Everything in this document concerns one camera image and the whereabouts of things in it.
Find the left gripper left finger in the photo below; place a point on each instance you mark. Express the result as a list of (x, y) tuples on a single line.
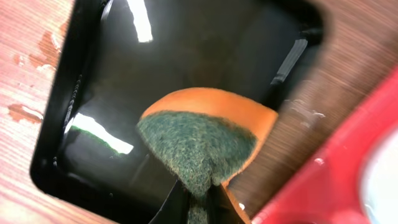
[(175, 208)]

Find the red plastic tray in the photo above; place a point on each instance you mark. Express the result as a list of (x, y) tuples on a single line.
[(326, 189)]

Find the light blue plate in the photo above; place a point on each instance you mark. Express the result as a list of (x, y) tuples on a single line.
[(378, 189)]

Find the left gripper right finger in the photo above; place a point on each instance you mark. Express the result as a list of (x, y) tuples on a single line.
[(219, 208)]

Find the black plastic basin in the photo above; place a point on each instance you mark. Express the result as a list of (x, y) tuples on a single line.
[(89, 153)]

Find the orange green scrub sponge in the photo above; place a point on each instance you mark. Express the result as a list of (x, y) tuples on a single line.
[(206, 136)]

